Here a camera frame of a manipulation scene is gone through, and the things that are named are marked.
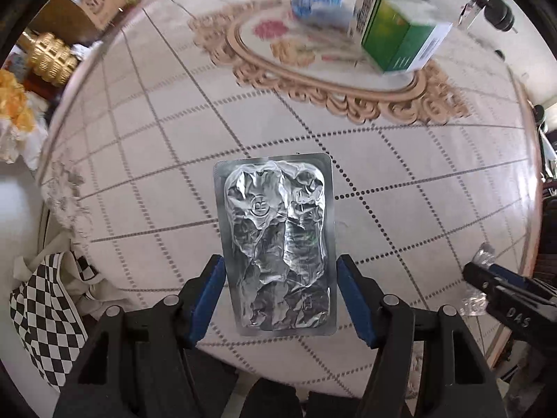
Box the floral patterned table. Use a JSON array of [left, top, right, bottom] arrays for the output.
[[35, 0, 544, 399]]

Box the blue plastic wrapper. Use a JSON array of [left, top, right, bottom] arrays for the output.
[[291, 0, 354, 27]]

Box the cardboard box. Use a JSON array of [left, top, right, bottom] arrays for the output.
[[26, 0, 141, 41]]

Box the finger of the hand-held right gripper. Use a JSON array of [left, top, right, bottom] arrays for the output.
[[462, 261, 546, 340], [489, 262, 557, 310]]

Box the green medicine box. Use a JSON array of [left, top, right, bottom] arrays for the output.
[[348, 0, 453, 75]]

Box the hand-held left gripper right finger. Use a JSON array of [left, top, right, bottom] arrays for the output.
[[335, 254, 508, 418]]

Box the gold bottle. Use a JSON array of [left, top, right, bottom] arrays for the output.
[[22, 30, 82, 86]]

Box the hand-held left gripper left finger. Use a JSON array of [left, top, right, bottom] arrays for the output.
[[52, 254, 238, 418]]

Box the dark chair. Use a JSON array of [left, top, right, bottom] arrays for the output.
[[532, 196, 557, 286]]

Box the silver foil blister pack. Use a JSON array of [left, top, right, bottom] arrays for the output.
[[213, 153, 338, 337]]

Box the checkered tote bag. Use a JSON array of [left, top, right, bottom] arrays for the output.
[[9, 250, 131, 395]]

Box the barbell with black plates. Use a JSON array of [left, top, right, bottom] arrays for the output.
[[484, 0, 518, 33]]

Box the white weight rack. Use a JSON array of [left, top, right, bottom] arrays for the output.
[[459, 0, 494, 29]]

